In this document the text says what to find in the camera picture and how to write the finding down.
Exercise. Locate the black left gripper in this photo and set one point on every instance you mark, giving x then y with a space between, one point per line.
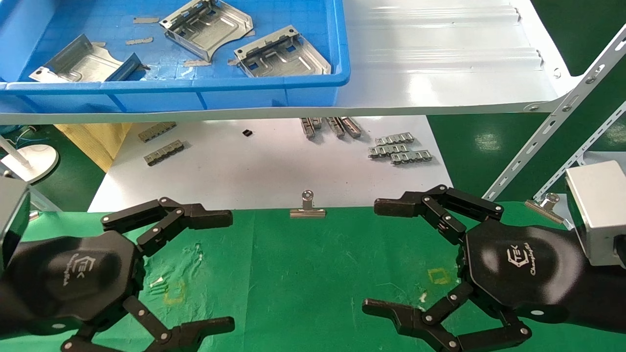
73 278

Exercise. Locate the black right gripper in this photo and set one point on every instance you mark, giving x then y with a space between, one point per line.
523 269

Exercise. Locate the stamped sheet metal part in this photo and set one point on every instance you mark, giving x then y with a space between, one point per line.
215 29
288 56
83 66

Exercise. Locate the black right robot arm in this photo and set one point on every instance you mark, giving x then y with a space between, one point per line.
606 298

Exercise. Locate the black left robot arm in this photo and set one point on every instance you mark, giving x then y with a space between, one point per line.
5 303

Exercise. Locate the green cloth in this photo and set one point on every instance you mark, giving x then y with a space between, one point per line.
313 274

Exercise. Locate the white slotted angle bar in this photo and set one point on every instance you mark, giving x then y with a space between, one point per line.
562 110
577 156
45 203

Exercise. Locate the yellow woven bag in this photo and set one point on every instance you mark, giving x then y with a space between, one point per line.
93 139

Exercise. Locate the white metal shelf panel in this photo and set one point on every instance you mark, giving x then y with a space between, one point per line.
440 73

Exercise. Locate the white round stand base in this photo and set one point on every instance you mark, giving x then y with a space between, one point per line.
39 159

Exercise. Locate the blue plastic bin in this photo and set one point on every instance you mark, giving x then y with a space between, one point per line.
274 95

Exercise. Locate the small grey metal bracket strip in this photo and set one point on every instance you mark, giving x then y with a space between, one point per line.
388 151
156 132
307 129
411 157
352 127
318 122
394 139
164 152
336 127

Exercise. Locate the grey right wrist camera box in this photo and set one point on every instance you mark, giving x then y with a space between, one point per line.
599 210

